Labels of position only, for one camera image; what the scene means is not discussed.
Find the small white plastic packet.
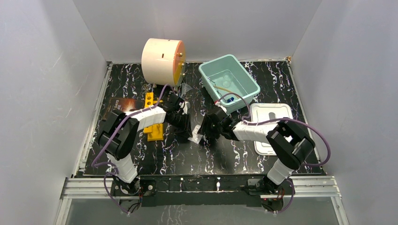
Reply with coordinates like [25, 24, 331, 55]
[188, 125, 203, 144]

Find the yellow test tube rack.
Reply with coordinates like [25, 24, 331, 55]
[143, 92, 164, 142]

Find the clear plastic funnel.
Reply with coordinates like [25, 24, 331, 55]
[179, 83, 192, 101]

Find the tan rubber tubing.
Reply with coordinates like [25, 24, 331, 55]
[214, 86, 242, 101]

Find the small clear glass beaker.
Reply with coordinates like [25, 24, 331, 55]
[222, 78, 232, 89]

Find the white bin lid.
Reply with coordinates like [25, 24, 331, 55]
[250, 103, 293, 156]

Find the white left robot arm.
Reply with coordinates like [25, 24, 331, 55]
[97, 94, 192, 195]

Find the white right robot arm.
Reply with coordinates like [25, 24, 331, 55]
[198, 106, 315, 194]

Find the teal plastic bin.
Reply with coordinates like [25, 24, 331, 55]
[199, 54, 260, 113]

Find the white cylindrical drum device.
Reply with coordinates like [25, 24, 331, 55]
[141, 38, 186, 87]

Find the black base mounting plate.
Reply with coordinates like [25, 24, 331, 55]
[137, 173, 274, 208]

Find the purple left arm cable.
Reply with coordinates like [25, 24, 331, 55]
[91, 83, 176, 215]

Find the aluminium frame rail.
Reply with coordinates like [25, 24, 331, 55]
[61, 176, 341, 199]

